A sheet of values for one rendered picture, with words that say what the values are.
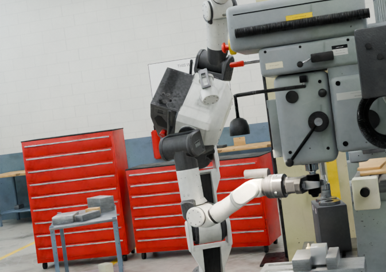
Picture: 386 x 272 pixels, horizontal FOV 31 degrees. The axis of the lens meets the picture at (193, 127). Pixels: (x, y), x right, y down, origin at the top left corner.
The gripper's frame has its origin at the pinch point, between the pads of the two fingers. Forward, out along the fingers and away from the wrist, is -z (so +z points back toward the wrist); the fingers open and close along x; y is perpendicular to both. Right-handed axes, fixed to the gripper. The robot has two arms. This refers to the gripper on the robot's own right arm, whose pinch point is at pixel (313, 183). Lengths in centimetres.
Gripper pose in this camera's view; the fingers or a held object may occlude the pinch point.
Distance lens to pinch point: 252.1
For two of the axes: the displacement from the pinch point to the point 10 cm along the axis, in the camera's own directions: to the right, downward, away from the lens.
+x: 4.7, -0.8, 8.8
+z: -8.8, 1.0, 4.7
